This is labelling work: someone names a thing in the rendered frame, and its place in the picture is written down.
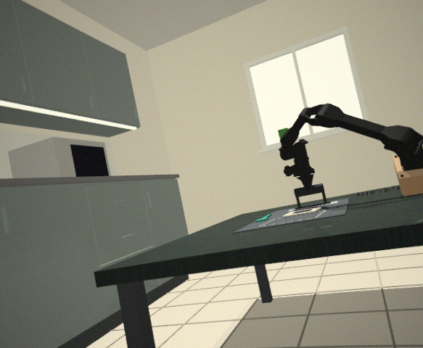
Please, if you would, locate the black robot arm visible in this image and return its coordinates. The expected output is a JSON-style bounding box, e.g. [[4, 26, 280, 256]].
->
[[279, 103, 423, 171]]

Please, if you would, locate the cream square tile with dark centre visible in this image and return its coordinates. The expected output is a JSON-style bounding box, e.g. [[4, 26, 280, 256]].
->
[[282, 207, 321, 217]]

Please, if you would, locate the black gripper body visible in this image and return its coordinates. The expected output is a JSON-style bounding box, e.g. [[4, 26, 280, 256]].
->
[[293, 155, 315, 177]]

